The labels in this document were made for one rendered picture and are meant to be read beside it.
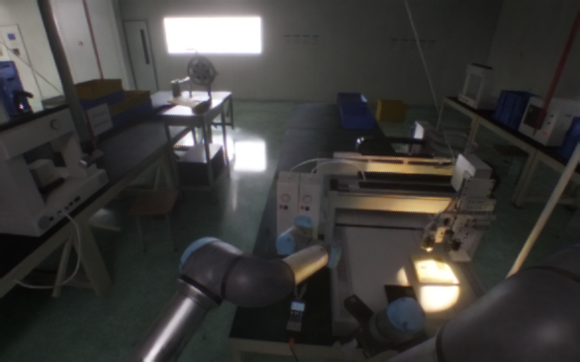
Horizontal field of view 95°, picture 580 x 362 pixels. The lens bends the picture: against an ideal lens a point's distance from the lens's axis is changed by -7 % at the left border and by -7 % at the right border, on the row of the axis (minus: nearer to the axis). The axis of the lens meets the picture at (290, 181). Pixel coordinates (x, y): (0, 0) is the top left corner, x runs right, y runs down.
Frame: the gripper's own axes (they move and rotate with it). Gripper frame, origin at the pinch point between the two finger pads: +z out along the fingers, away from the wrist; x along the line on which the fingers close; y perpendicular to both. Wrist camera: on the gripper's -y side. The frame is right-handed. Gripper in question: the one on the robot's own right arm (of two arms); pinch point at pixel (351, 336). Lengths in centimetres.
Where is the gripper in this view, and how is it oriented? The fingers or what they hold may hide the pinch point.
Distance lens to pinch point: 103.7
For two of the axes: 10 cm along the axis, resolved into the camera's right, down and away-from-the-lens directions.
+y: 4.6, 7.4, -4.9
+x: 8.7, -2.7, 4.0
